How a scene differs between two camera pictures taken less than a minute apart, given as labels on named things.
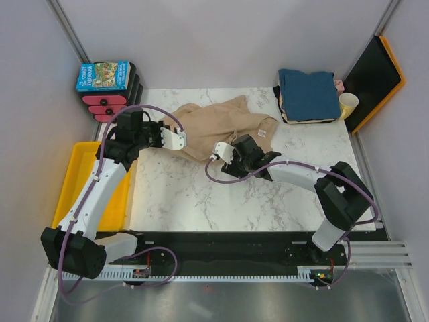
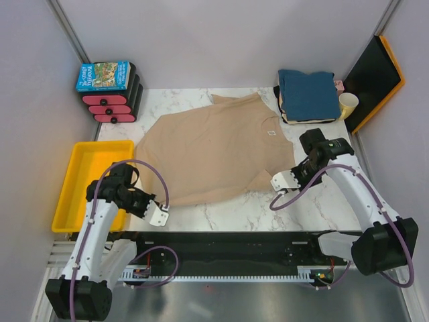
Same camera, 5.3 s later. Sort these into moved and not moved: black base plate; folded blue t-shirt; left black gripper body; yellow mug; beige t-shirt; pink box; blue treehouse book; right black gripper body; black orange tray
Moved: beige t-shirt; left black gripper body; right black gripper body
Not moved: black orange tray; pink box; yellow mug; folded blue t-shirt; blue treehouse book; black base plate
